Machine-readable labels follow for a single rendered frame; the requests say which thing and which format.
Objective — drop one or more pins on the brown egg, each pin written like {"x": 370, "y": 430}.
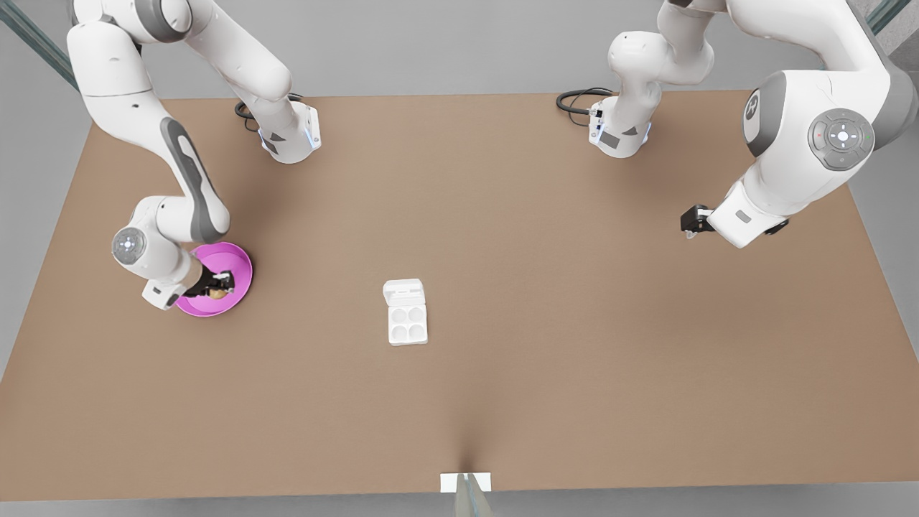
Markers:
{"x": 216, "y": 292}

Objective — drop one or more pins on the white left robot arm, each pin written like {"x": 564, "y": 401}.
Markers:
{"x": 804, "y": 108}

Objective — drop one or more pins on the pink round bowl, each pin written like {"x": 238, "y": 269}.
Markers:
{"x": 233, "y": 269}

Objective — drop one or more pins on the white egg box lid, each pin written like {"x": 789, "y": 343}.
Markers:
{"x": 404, "y": 291}

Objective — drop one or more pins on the silver frame post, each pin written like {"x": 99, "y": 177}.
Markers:
{"x": 470, "y": 499}
{"x": 887, "y": 14}
{"x": 39, "y": 43}

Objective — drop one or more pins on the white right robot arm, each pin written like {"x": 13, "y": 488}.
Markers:
{"x": 136, "y": 122}

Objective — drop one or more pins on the white egg box base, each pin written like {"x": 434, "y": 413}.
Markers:
{"x": 408, "y": 325}

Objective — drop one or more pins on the white post foot plate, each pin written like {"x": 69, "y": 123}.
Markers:
{"x": 449, "y": 482}

